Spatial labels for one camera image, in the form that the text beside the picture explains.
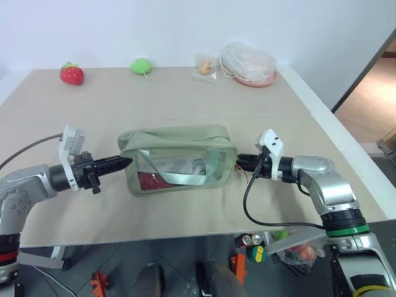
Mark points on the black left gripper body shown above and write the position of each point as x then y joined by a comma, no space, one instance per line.
84,173

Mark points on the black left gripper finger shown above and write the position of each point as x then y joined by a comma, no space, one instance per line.
113,161
109,169

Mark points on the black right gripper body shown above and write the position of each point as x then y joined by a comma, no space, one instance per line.
266,170

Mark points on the green pouch with clear window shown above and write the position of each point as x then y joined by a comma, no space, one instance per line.
173,139

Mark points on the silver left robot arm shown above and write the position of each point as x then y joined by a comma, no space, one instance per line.
29,185

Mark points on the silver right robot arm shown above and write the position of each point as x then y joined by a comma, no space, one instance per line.
334,185

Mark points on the red zipper pull tassel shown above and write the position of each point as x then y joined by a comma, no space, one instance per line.
241,174

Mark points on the red strawberry plush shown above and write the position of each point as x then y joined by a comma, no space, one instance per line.
71,75

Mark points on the silver drink can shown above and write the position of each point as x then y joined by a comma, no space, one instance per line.
257,237
247,239

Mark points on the pink plate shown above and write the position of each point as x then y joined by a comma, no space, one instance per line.
263,81

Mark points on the green and yellow toy ball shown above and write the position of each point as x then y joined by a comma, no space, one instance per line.
256,254

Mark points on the clear bag of toy fruit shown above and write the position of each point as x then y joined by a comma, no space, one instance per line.
304,252

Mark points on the orange clamp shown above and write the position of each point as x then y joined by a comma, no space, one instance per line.
99,283
239,263

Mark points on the clear snack bag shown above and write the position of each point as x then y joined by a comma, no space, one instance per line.
204,68

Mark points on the dark rounded shape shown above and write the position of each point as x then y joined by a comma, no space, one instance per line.
221,280
150,280

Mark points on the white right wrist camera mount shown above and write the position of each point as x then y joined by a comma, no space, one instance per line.
273,145

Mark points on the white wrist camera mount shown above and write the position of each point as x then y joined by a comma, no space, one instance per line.
71,142
273,145

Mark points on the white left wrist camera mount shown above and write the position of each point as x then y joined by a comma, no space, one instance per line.
71,142

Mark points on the grey metal table bracket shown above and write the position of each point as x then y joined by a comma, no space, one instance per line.
294,242

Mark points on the white table leg bracket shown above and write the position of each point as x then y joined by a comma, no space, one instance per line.
46,261

